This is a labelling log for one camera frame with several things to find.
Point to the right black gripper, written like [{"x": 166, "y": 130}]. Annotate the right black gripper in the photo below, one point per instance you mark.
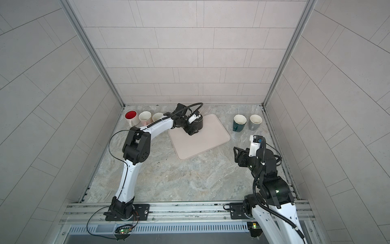
[{"x": 241, "y": 155}]

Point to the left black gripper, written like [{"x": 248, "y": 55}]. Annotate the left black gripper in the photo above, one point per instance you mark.
[{"x": 192, "y": 132}]

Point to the black mug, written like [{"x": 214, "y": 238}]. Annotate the black mug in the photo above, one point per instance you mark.
[{"x": 198, "y": 124}]

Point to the light green mug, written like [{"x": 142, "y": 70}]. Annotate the light green mug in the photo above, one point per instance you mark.
[{"x": 157, "y": 116}]

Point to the pink mug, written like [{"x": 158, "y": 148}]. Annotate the pink mug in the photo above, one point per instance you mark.
[{"x": 145, "y": 118}]

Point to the grey mug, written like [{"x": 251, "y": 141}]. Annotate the grey mug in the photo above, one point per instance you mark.
[{"x": 254, "y": 122}]

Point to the white mug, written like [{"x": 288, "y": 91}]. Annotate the white mug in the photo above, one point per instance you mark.
[{"x": 132, "y": 118}]

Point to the dark green mug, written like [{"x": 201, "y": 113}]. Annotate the dark green mug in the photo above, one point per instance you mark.
[{"x": 239, "y": 122}]

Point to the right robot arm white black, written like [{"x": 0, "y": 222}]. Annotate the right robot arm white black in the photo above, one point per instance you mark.
[{"x": 271, "y": 203}]

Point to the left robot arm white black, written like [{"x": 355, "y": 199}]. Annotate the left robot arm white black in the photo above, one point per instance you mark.
[{"x": 136, "y": 150}]

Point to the beige rectangular tray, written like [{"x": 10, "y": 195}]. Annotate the beige rectangular tray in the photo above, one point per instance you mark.
[{"x": 212, "y": 134}]

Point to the right circuit board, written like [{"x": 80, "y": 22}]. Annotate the right circuit board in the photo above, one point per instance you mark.
[{"x": 255, "y": 230}]

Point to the circuit board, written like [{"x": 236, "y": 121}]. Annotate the circuit board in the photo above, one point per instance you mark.
[
  {"x": 123, "y": 232},
  {"x": 255, "y": 230}
]

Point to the white vent grille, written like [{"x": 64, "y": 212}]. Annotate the white vent grille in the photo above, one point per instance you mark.
[{"x": 157, "y": 228}]

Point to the left circuit board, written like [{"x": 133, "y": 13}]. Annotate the left circuit board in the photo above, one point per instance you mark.
[{"x": 123, "y": 232}]

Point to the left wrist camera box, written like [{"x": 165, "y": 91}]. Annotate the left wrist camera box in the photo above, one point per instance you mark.
[{"x": 193, "y": 118}]

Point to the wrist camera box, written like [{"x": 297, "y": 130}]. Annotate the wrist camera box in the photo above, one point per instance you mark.
[
  {"x": 255, "y": 144},
  {"x": 193, "y": 118}
]

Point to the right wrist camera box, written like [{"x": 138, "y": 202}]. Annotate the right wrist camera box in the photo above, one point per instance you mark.
[{"x": 255, "y": 144}]

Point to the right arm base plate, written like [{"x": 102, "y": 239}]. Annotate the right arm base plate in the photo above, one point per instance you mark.
[{"x": 238, "y": 212}]

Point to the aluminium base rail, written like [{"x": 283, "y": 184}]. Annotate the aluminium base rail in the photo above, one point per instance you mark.
[{"x": 158, "y": 212}]

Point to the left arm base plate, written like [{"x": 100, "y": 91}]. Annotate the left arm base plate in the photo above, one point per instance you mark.
[{"x": 127, "y": 212}]

